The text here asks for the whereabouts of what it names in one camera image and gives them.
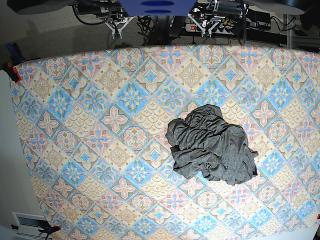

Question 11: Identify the blue handled clamp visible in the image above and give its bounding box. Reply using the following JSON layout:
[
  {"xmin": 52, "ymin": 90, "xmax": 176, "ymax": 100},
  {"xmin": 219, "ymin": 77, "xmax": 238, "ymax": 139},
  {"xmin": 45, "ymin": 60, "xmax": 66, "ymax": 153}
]
[{"xmin": 6, "ymin": 43, "xmax": 27, "ymax": 65}]

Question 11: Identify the patterned tablecloth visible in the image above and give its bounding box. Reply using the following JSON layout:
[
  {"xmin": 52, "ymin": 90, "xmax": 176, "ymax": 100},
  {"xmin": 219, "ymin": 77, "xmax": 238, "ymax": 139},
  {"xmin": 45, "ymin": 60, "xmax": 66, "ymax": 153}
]
[{"xmin": 10, "ymin": 45, "xmax": 320, "ymax": 240}]

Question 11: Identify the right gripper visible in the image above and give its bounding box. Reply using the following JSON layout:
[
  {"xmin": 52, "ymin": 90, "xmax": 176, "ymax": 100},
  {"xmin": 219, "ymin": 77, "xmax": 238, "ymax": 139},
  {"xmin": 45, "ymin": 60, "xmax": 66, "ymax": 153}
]
[{"xmin": 105, "ymin": 16, "xmax": 134, "ymax": 39}]

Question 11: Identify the red black clamp upper left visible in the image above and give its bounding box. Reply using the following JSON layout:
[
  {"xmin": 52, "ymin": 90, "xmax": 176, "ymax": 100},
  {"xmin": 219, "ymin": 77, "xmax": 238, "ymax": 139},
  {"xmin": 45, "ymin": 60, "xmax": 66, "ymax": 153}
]
[{"xmin": 2, "ymin": 62, "xmax": 21, "ymax": 83}]

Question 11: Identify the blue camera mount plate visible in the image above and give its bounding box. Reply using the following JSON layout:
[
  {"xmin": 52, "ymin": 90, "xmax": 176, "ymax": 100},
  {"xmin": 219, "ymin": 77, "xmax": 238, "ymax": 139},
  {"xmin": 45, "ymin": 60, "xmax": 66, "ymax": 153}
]
[{"xmin": 119, "ymin": 0, "xmax": 196, "ymax": 16}]

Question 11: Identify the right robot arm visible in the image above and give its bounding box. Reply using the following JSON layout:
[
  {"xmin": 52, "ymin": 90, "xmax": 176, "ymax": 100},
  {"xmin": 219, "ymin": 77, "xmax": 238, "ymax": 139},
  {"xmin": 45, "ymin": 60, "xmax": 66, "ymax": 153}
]
[{"xmin": 72, "ymin": 0, "xmax": 134, "ymax": 39}]

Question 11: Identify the white floor vent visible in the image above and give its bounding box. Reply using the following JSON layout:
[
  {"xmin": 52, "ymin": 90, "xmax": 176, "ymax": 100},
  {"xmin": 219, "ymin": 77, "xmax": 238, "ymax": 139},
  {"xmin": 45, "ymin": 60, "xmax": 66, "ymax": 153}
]
[{"xmin": 11, "ymin": 211, "xmax": 49, "ymax": 240}]

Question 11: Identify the black clamp lower left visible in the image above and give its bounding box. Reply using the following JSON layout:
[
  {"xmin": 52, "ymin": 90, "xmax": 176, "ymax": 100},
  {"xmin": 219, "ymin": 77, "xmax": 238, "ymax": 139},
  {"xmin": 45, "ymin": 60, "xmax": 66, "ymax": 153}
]
[{"xmin": 11, "ymin": 224, "xmax": 61, "ymax": 239}]

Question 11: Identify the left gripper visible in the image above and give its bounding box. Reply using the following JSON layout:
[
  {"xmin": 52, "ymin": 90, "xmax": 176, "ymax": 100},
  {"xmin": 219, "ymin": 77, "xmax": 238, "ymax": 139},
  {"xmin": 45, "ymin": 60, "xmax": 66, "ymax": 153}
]
[{"xmin": 187, "ymin": 14, "xmax": 220, "ymax": 38}]

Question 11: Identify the grey t-shirt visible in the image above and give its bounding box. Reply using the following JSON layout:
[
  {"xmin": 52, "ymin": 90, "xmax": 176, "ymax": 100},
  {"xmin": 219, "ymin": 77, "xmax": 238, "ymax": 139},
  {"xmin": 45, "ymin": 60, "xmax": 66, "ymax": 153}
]
[{"xmin": 165, "ymin": 104, "xmax": 259, "ymax": 186}]

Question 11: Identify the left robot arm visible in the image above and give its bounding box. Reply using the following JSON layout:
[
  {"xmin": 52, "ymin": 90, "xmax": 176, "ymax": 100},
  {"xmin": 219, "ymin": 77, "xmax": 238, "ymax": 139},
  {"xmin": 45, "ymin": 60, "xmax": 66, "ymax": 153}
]
[{"xmin": 184, "ymin": 0, "xmax": 249, "ymax": 37}]

